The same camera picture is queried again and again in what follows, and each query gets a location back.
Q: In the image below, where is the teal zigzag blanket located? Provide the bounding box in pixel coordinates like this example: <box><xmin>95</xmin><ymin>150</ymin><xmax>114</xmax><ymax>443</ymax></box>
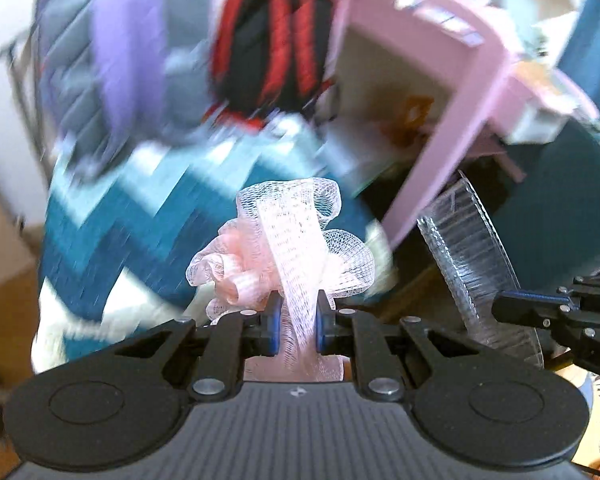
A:
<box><xmin>30</xmin><ymin>110</ymin><xmax>396</xmax><ymax>376</ymax></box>

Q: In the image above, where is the purple grey quilted backpack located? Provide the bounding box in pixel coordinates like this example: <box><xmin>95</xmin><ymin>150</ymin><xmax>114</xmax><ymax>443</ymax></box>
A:
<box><xmin>30</xmin><ymin>0</ymin><xmax>231</xmax><ymax>181</ymax></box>

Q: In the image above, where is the pink mesh net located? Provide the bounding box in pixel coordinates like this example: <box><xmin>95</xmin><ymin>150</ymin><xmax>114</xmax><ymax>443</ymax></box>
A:
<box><xmin>186</xmin><ymin>178</ymin><xmax>375</xmax><ymax>382</ymax></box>

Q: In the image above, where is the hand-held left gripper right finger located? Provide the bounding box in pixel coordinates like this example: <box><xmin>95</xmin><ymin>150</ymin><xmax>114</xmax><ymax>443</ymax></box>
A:
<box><xmin>314</xmin><ymin>290</ymin><xmax>482</xmax><ymax>402</ymax></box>

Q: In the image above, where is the clear plastic container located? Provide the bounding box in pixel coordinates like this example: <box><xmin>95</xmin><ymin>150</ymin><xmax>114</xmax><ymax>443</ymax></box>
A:
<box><xmin>417</xmin><ymin>170</ymin><xmax>547</xmax><ymax>369</ymax></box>

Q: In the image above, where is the pink plastic chair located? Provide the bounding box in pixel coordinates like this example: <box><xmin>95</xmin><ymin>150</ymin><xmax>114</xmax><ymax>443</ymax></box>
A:
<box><xmin>325</xmin><ymin>0</ymin><xmax>600</xmax><ymax>251</ymax></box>

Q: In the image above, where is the black red backpack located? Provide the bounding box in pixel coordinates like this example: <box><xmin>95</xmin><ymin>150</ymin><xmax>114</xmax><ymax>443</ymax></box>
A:
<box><xmin>202</xmin><ymin>0</ymin><xmax>342</xmax><ymax>133</ymax></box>

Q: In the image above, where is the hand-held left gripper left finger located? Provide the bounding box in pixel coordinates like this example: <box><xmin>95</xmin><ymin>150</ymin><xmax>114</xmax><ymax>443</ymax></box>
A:
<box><xmin>114</xmin><ymin>294</ymin><xmax>284</xmax><ymax>402</ymax></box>

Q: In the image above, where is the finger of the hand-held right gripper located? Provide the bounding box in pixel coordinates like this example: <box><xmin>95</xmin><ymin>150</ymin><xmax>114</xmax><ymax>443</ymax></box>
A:
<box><xmin>492</xmin><ymin>290</ymin><xmax>582</xmax><ymax>332</ymax></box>

